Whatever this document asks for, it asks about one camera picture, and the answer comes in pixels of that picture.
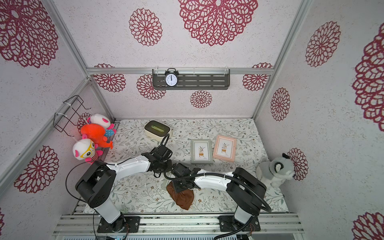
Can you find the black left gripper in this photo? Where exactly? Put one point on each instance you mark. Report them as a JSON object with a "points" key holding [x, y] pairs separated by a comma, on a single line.
{"points": [[169, 164]]}

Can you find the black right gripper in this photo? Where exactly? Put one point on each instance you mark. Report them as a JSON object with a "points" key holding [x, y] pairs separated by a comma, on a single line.
{"points": [[181, 184]]}

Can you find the brown cloth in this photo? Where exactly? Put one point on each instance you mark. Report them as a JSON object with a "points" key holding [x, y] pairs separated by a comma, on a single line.
{"points": [[183, 199]]}

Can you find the green picture frame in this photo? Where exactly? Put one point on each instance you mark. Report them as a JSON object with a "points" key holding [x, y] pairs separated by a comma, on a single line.
{"points": [[201, 152], [165, 184]]}

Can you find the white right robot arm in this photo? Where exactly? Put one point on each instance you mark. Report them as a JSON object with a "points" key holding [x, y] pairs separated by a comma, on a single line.
{"points": [[244, 189]]}

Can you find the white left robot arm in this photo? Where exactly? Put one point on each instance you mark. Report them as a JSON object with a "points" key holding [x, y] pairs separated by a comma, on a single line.
{"points": [[98, 182]]}

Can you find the cream tissue box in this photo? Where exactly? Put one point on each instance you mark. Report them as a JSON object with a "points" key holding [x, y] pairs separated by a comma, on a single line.
{"points": [[157, 130]]}

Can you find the orange plush toy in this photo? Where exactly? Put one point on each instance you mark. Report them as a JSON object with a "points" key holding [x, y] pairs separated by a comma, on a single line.
{"points": [[97, 134]]}

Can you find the white pink plush toy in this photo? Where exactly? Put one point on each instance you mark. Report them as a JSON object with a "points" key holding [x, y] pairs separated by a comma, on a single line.
{"points": [[101, 120]]}

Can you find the white plush with glasses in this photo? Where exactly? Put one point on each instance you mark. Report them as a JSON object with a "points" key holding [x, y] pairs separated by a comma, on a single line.
{"points": [[86, 150]]}

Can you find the black alarm clock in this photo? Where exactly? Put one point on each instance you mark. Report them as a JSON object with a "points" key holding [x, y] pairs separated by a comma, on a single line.
{"points": [[171, 77]]}

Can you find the grey husky plush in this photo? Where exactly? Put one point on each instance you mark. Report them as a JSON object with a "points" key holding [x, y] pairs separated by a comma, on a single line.
{"points": [[275, 172]]}

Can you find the pink picture frame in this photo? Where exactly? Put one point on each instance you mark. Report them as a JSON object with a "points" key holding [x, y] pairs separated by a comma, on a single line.
{"points": [[225, 148]]}

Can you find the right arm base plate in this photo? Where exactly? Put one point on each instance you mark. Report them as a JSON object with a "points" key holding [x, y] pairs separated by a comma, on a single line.
{"points": [[228, 223]]}

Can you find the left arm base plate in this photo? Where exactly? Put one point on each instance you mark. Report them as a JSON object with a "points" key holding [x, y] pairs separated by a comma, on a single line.
{"points": [[121, 225]]}

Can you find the grey wall shelf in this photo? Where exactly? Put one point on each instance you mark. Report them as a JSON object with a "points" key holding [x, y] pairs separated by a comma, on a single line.
{"points": [[193, 81]]}

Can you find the black wire basket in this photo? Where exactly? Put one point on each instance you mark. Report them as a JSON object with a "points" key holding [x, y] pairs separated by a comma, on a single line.
{"points": [[72, 108]]}

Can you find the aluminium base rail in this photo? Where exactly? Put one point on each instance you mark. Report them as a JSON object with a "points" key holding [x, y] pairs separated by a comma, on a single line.
{"points": [[177, 224]]}

